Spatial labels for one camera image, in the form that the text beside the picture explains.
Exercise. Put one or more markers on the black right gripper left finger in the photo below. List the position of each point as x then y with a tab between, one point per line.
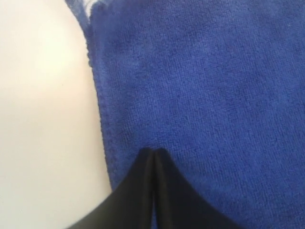
130	205

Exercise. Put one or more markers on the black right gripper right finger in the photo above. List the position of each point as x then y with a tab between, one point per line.
177	204

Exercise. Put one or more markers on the blue microfiber towel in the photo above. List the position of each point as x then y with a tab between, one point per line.
220	84

